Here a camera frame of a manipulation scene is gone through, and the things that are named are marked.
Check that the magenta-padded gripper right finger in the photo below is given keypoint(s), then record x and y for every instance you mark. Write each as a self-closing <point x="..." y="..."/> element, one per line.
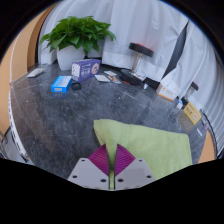
<point x="135" y="173"/>

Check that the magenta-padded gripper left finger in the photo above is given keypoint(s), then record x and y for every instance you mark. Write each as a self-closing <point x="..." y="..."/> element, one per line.
<point x="87" y="173"/>

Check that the light green towel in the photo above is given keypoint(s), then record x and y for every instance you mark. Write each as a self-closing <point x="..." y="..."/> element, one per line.
<point x="156" y="146"/>

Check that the small white packet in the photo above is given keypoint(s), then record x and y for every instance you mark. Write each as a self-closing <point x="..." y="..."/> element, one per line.
<point x="199" y="132"/>

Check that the small blue and white box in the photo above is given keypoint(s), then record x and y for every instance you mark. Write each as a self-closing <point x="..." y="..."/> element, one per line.
<point x="179" y="105"/>

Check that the yellow cardboard box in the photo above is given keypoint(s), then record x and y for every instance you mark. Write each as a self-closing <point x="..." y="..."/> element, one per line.
<point x="192" y="113"/>

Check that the small white tube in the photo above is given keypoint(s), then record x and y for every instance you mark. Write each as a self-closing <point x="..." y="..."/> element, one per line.
<point x="145" y="86"/>

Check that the small black object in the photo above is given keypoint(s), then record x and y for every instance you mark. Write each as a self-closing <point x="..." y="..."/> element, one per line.
<point x="76" y="86"/>

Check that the white and orange box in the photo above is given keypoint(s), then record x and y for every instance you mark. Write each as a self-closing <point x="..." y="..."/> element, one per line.
<point x="167" y="91"/>

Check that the blue flat box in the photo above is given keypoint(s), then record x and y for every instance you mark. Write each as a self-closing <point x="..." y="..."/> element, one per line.
<point x="61" y="84"/>

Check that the brown printed card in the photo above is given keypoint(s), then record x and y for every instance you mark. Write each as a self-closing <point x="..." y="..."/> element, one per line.
<point x="115" y="80"/>

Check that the white paper card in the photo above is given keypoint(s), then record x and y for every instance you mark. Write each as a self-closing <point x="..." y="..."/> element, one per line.
<point x="102" y="78"/>

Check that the stack of booklets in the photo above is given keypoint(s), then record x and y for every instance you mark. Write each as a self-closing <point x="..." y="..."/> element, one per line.
<point x="138" y="76"/>

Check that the black stand with red-rimmed top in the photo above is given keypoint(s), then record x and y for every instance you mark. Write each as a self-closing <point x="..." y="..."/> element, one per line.
<point x="141" y="49"/>
<point x="192" y="88"/>

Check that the small white card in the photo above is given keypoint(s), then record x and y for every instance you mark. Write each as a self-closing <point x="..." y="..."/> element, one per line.
<point x="110" y="73"/>

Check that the purple cardboard box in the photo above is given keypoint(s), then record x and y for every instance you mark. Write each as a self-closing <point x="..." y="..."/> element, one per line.
<point x="85" y="70"/>

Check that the white flat packet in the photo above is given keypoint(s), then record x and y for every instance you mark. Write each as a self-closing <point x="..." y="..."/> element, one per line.
<point x="35" y="72"/>

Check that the green plant in white pot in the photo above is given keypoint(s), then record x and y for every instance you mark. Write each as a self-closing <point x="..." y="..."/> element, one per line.
<point x="75" y="35"/>

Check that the white curtain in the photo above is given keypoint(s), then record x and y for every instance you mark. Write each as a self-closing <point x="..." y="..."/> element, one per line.
<point x="140" y="23"/>

